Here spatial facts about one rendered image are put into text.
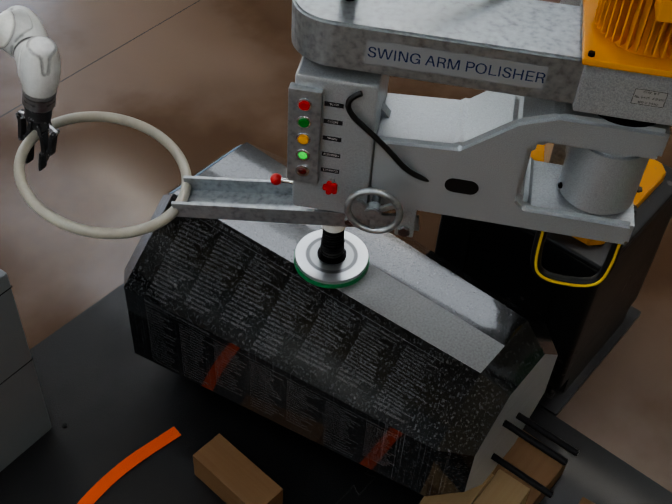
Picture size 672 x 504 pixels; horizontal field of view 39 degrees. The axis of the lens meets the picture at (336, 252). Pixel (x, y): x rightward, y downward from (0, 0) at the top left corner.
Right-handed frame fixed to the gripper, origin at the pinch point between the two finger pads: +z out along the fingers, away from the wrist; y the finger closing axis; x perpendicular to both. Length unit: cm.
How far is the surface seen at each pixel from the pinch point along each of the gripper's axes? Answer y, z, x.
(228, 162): 43, 5, 42
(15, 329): 16, 41, -29
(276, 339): 87, 14, -4
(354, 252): 94, -8, 21
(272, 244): 72, 1, 16
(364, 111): 86, -68, 5
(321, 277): 91, -6, 8
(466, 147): 110, -66, 13
